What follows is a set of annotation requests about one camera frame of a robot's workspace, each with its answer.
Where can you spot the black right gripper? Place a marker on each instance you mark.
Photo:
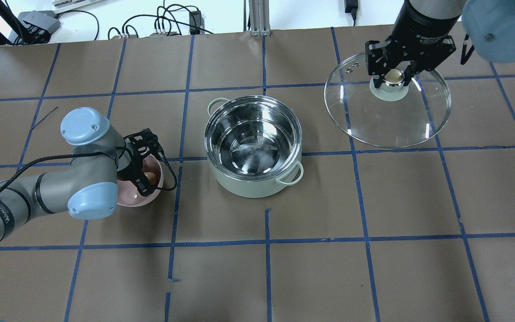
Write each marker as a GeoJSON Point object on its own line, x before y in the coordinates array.
{"type": "Point", "coordinates": [423, 27]}

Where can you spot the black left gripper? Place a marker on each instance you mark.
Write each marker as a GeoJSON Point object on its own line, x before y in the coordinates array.
{"type": "Point", "coordinates": [124, 167]}

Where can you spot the brown egg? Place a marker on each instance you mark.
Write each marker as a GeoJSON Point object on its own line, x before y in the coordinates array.
{"type": "Point", "coordinates": [153, 179]}

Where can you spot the glass pot lid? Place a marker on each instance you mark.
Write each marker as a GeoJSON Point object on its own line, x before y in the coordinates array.
{"type": "Point", "coordinates": [392, 115]}

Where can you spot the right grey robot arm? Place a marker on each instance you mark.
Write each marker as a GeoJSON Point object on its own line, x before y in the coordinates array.
{"type": "Point", "coordinates": [488, 24]}

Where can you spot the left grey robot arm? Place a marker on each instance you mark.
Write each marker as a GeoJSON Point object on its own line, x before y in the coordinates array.
{"type": "Point", "coordinates": [84, 182]}

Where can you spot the pale green steel pot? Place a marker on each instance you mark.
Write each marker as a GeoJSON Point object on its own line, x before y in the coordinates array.
{"type": "Point", "coordinates": [253, 145]}

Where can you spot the pink bowl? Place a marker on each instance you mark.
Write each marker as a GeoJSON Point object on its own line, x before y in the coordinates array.
{"type": "Point", "coordinates": [129, 196]}

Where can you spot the black power adapter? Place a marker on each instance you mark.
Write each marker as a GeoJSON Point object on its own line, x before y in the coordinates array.
{"type": "Point", "coordinates": [196, 22]}

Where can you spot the aluminium frame post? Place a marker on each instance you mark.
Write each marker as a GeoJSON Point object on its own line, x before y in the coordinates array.
{"type": "Point", "coordinates": [259, 17]}

